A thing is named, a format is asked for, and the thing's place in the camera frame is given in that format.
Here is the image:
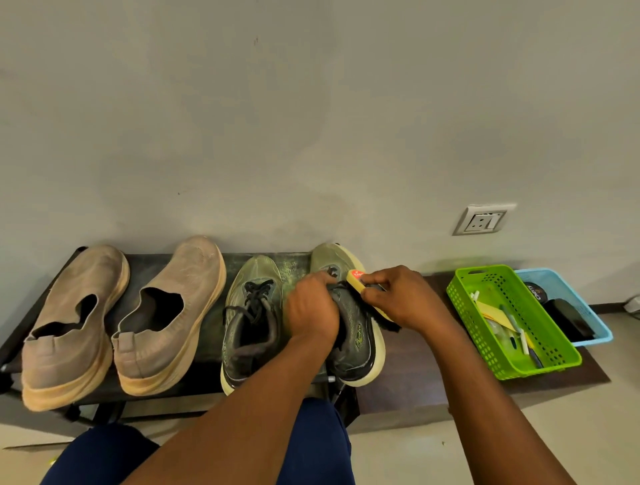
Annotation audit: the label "person's right hand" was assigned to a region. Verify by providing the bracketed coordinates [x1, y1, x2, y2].
[359, 265, 451, 336]

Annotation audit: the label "person's left hand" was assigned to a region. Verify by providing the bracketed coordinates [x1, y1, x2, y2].
[283, 270, 342, 343]

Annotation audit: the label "yellow-edged shoe shine sponge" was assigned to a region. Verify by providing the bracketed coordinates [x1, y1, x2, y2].
[345, 268, 401, 334]

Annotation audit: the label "green sneaker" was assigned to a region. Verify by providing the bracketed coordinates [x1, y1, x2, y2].
[219, 254, 286, 396]
[309, 242, 387, 388]

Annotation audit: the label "yellow sticky note pad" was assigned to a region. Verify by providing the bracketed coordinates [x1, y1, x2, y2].
[475, 299, 516, 330]

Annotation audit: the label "beige suede shoe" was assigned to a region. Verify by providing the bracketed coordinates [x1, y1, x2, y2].
[111, 235, 227, 398]
[21, 244, 131, 413]

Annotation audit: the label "person's right forearm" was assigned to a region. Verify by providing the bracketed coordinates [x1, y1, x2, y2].
[425, 317, 579, 485]

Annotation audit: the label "person's left forearm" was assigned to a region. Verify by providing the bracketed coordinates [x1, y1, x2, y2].
[122, 332, 341, 485]

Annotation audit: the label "dark brown low bench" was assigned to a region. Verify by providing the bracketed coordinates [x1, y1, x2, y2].
[355, 272, 612, 430]

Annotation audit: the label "green plastic basket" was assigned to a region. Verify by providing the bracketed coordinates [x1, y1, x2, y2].
[445, 264, 583, 382]

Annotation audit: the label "light blue plastic basket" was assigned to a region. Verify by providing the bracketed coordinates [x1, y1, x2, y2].
[515, 268, 615, 348]

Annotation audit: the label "black metal shoe rack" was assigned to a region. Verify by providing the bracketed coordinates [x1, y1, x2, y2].
[0, 245, 361, 428]

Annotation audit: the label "dark blue trousers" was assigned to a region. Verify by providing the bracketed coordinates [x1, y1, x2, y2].
[39, 398, 357, 485]

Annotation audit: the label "white wall socket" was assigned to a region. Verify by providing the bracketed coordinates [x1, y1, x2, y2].
[452, 203, 519, 237]

